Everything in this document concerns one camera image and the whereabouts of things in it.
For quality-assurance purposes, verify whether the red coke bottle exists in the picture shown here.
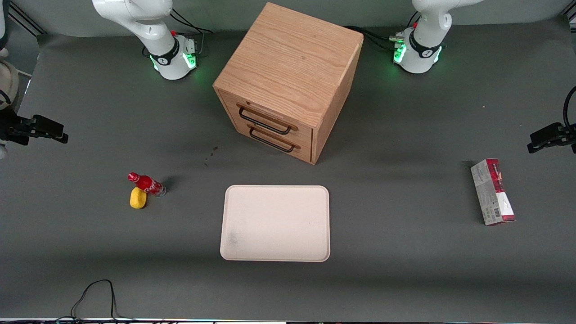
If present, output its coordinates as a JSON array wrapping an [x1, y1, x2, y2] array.
[[127, 172, 167, 198]]

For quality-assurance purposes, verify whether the beige rectangular tray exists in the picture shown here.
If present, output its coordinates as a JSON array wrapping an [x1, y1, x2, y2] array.
[[220, 184, 331, 262]]

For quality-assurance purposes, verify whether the red plaid shortbread box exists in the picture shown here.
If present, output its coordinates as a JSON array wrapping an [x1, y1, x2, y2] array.
[[470, 158, 516, 226]]

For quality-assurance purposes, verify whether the yellow toy lemon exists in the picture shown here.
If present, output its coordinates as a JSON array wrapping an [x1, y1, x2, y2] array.
[[130, 187, 148, 209]]

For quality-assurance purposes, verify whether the wooden drawer front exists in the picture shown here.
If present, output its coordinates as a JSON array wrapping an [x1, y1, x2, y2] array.
[[225, 113, 314, 163], [219, 90, 314, 147]]

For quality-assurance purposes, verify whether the wooden drawer cabinet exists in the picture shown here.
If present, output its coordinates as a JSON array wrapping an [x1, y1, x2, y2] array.
[[213, 2, 364, 165]]

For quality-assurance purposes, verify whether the black cable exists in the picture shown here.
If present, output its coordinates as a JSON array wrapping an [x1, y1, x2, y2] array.
[[54, 279, 180, 323], [344, 11, 421, 51], [562, 85, 576, 132], [170, 8, 214, 58]]

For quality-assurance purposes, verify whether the black drawer handle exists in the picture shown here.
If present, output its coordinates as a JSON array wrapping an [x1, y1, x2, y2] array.
[[247, 125, 301, 153], [237, 104, 298, 135]]

